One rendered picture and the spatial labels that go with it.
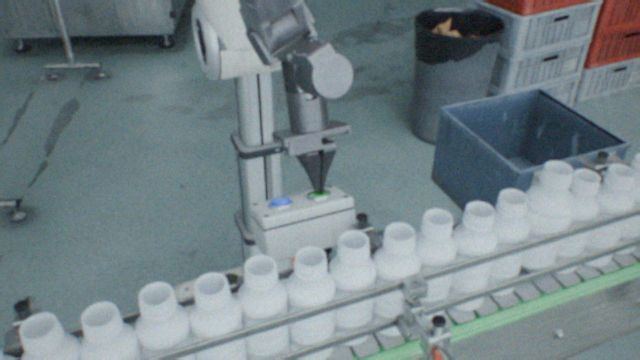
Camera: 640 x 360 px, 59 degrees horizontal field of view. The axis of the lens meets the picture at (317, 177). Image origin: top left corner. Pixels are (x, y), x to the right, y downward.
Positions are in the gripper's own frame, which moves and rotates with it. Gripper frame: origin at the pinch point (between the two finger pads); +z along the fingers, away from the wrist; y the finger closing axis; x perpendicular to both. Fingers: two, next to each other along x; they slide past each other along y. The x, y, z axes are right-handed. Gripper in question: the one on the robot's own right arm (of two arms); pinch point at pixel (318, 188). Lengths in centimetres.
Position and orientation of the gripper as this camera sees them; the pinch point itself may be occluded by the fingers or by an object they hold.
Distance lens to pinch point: 84.7
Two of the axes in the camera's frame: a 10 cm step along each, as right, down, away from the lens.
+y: 9.3, -2.2, 3.0
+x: -3.5, -2.2, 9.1
